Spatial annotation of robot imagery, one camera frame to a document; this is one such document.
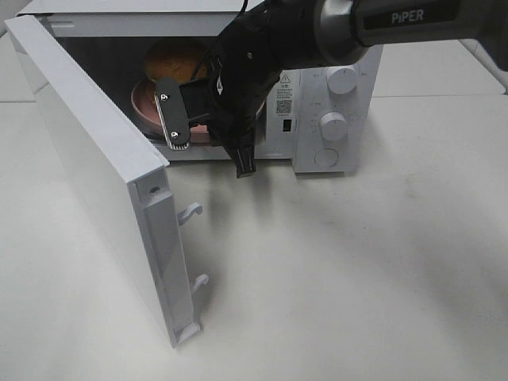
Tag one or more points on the upper white power knob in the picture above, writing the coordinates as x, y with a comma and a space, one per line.
341, 80

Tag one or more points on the round white door button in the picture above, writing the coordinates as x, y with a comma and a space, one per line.
326, 158

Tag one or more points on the toy burger with lettuce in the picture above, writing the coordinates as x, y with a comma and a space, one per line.
173, 57

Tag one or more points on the white microwave oven body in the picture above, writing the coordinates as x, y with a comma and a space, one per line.
107, 39

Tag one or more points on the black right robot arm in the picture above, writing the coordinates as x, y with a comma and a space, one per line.
308, 34

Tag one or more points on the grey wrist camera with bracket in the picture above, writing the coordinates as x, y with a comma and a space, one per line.
181, 107

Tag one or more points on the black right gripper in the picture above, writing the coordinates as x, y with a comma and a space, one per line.
239, 83

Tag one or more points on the white warning sticker QR code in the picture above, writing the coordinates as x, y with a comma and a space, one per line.
284, 95

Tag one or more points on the pink round plate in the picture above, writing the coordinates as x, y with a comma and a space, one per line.
144, 105

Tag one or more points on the white microwave door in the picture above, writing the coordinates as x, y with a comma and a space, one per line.
118, 174

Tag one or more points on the lower white timer knob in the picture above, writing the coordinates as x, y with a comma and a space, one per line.
333, 126

